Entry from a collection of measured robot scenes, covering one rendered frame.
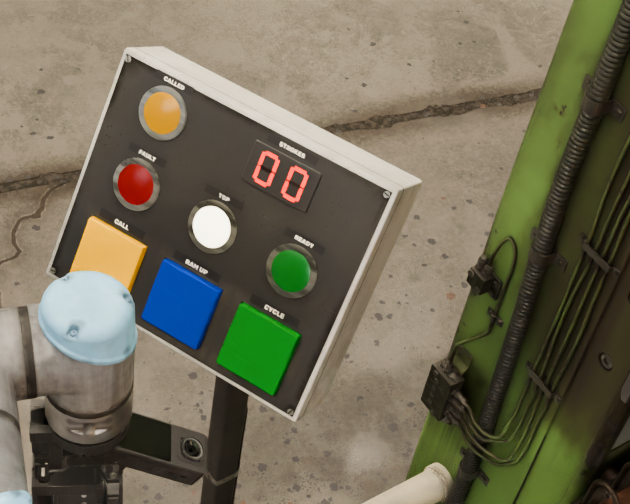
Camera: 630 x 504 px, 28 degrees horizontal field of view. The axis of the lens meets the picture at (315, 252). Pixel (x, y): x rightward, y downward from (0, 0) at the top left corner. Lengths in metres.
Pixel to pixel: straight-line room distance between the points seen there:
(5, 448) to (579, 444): 0.73
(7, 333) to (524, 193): 0.61
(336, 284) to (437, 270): 1.56
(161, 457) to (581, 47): 0.55
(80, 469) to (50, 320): 0.21
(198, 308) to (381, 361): 1.32
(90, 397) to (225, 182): 0.36
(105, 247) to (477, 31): 2.27
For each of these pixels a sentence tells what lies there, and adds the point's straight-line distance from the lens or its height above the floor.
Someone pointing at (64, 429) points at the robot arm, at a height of 1.16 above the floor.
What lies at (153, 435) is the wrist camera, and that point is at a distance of 1.16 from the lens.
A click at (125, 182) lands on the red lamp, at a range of 1.37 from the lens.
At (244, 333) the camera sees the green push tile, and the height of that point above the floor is 1.02.
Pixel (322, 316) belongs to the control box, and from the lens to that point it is 1.30.
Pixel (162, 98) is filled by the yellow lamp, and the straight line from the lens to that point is 1.34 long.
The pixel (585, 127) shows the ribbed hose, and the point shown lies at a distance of 1.23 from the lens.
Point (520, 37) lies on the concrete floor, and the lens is 3.56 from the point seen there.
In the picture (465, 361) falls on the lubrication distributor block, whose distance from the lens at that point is 1.57.
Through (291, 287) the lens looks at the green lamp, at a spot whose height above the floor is 1.08.
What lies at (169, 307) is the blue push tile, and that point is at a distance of 1.37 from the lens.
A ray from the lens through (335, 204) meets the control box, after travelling 1.27.
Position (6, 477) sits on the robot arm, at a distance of 0.94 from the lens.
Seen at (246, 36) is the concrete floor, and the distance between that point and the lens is 3.36.
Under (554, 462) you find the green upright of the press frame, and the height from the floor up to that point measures 0.85.
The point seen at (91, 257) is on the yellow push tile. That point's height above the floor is 1.01.
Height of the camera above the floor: 2.05
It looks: 47 degrees down
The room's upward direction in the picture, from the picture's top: 11 degrees clockwise
